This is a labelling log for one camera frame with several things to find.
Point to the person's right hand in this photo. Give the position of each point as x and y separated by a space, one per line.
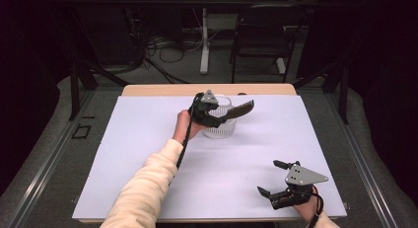
307 208

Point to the aluminium floor rail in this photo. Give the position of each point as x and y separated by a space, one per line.
361 165
46 162

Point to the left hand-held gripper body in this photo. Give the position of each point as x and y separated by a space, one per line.
203 109

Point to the black metal stand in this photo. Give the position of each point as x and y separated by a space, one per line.
75 90
343 90

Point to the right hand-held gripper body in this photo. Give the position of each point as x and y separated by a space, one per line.
300 180

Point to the white slotted plastic basket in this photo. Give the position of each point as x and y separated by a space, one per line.
223 129

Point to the person's left hand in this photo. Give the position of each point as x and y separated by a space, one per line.
184 126

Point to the black chair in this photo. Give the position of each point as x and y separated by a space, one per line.
263 40

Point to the white table cover sheet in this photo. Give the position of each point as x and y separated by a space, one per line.
148 129

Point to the white-legged desk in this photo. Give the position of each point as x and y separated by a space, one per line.
205 50

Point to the dark brown comb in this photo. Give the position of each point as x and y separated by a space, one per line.
241 110

